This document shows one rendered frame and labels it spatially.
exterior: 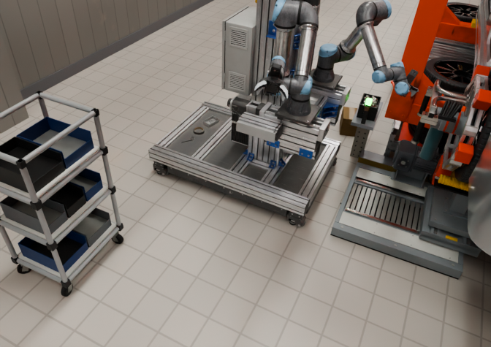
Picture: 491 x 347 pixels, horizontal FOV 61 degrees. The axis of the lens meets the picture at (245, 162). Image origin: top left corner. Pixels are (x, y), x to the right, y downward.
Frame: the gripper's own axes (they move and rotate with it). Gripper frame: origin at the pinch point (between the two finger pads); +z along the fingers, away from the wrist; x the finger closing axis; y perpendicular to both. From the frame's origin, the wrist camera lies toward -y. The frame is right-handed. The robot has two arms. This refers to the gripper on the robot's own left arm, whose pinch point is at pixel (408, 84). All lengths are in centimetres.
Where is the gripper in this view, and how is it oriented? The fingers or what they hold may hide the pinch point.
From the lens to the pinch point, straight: 297.5
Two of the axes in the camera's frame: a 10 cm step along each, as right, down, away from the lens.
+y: -4.6, 7.9, 4.0
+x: 7.7, 5.8, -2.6
